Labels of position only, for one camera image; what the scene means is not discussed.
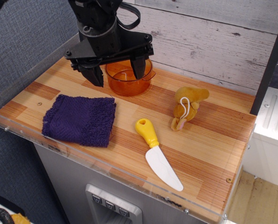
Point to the orange transparent plastic pot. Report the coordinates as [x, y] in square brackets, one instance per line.
[121, 78]

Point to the clear acrylic edge guard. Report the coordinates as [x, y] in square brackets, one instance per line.
[206, 154]

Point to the yellow plush bunny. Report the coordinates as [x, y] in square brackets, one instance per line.
[187, 105]

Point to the white ribbed appliance right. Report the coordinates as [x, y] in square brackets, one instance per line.
[261, 156]

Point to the dark vertical post right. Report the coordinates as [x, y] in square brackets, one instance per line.
[266, 79]

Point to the silver dispenser button panel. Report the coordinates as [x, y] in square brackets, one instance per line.
[107, 208]

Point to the yellow object bottom left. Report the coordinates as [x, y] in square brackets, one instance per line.
[20, 219]

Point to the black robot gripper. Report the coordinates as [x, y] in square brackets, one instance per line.
[106, 35]

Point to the grey toy fridge cabinet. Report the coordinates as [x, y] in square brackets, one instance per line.
[69, 179]

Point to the yellow handled white toy knife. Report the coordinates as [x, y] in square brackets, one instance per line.
[155, 157]

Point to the purple towel napkin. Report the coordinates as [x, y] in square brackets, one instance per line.
[86, 121]

